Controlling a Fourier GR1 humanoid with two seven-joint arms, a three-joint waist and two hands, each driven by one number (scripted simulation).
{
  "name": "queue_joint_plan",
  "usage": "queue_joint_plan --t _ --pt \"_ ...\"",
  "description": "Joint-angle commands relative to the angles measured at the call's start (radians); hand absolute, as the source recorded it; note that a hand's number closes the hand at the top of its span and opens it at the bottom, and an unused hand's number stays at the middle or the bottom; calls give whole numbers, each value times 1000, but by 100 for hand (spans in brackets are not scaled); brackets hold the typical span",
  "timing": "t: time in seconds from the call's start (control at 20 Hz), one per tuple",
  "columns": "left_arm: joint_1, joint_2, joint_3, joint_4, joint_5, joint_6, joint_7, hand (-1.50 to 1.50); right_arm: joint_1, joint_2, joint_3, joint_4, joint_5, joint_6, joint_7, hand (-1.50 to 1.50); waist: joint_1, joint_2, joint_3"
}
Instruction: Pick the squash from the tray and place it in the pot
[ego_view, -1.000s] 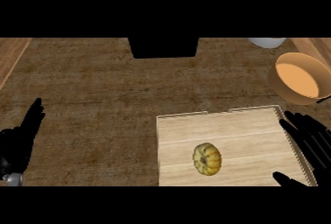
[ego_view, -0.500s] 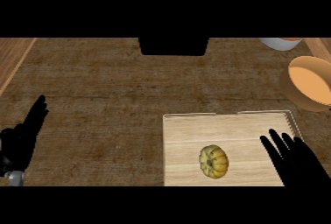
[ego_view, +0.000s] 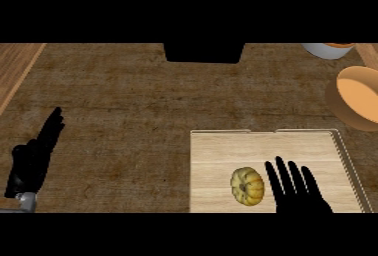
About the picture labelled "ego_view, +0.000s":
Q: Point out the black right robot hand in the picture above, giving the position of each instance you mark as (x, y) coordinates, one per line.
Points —
(296, 193)

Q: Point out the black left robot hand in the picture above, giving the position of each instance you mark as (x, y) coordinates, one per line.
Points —
(35, 156)

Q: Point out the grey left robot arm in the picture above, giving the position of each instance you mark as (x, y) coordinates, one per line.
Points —
(24, 203)

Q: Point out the yellow squash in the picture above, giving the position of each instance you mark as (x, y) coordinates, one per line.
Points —
(247, 186)

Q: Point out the pale wooden tray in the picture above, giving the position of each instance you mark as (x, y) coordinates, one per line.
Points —
(231, 150)

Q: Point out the orange pot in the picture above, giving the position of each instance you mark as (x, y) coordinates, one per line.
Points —
(363, 98)

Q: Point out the white cup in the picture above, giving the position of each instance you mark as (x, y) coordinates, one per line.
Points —
(326, 51)

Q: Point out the black appliance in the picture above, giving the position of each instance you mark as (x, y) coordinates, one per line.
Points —
(205, 52)

